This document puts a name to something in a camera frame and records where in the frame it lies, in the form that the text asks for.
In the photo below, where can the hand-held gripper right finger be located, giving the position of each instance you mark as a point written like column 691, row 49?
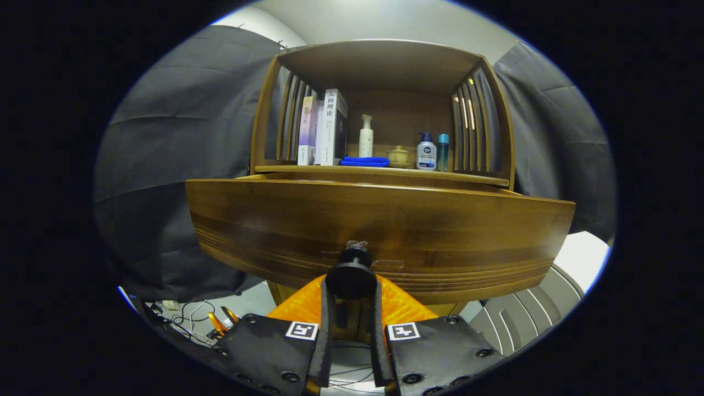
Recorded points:
column 377, row 341

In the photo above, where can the black drawer knob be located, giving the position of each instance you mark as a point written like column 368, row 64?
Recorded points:
column 351, row 278

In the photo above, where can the blue folded cloth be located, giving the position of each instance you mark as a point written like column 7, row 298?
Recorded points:
column 363, row 161

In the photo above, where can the white appliance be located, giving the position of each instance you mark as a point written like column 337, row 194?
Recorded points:
column 528, row 319

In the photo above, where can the wooden countertop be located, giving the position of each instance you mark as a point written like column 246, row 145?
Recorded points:
column 357, row 170

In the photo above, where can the yellow lidded teacup with saucer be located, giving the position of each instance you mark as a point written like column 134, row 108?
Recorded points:
column 397, row 155

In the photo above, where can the purple book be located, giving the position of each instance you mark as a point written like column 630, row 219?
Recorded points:
column 307, row 132

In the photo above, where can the teal capped clear bottle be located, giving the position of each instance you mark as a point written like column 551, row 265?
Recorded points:
column 443, row 154

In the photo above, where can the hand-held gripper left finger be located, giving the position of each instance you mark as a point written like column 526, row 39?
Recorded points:
column 327, row 330

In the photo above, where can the wooden cabinet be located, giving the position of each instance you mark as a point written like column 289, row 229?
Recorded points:
column 396, row 115

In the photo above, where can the white bottle with blue pump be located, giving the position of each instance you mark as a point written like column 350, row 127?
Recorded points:
column 426, row 154

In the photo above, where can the white book with portrait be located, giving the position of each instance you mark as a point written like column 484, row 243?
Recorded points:
column 329, row 132

